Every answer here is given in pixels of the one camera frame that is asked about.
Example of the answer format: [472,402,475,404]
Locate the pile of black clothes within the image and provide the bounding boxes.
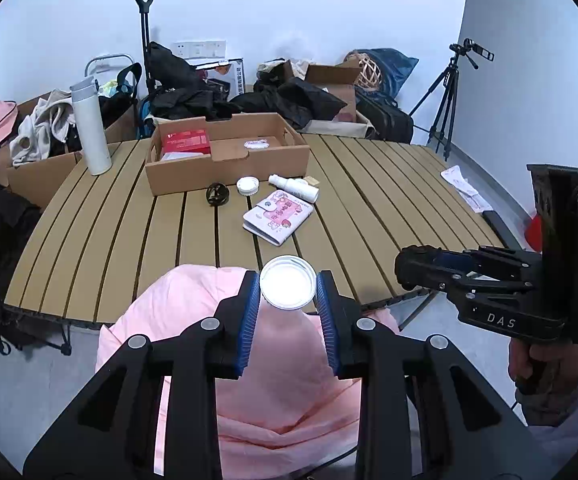
[145,41,348,129]

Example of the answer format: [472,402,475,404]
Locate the small black ring object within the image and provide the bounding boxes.
[206,183,231,207]

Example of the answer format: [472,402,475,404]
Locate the white printed paper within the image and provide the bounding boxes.
[440,165,492,213]

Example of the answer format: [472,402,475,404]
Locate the open cardboard box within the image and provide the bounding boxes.
[144,113,311,197]

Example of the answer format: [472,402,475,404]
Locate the black suitcase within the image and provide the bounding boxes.
[355,89,415,144]

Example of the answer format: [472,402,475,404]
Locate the white thermos bottle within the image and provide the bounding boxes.
[69,76,113,176]

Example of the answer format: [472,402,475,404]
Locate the person's right forearm grey sleeve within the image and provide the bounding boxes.
[513,332,578,466]

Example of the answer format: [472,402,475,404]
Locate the wicker basket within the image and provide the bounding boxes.
[344,50,386,93]

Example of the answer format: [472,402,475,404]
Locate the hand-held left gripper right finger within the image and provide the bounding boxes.
[316,270,554,480]

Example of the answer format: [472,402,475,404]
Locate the black tripod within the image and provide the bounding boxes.
[409,47,472,161]

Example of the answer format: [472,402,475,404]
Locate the white round lid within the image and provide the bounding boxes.
[259,255,317,310]

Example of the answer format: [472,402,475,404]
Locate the beige clothes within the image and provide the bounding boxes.
[9,89,77,168]

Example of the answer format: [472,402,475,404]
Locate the large cardboard box with clothes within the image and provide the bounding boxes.
[0,91,137,210]

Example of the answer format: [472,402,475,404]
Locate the white spray bottle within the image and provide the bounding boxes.
[268,174,320,204]

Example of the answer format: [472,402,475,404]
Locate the white printed product box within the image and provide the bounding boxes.
[189,58,246,98]

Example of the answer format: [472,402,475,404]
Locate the blue bag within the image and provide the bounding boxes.
[366,48,419,97]

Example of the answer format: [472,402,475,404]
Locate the red object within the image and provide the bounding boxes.
[524,212,544,250]

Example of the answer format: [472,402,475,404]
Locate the pink printed notebook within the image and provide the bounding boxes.
[242,190,315,247]

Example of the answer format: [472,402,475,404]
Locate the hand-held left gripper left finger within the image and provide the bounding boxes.
[23,270,261,480]

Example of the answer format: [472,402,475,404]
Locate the grey metal frame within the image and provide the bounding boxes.
[85,53,134,81]

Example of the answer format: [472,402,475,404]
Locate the person's right hand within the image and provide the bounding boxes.
[508,334,560,395]

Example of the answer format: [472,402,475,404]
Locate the brown cardboard box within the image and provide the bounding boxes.
[303,62,363,123]

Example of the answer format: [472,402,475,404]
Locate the red flat box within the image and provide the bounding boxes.
[161,129,212,158]

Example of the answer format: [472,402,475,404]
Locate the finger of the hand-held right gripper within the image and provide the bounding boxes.
[395,245,475,292]
[439,245,543,282]

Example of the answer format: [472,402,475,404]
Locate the white wall socket strip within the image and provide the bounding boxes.
[174,40,227,59]

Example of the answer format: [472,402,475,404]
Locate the black trolley handle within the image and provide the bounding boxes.
[133,0,155,96]

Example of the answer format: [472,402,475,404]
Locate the pink cloth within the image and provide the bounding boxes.
[96,264,401,480]

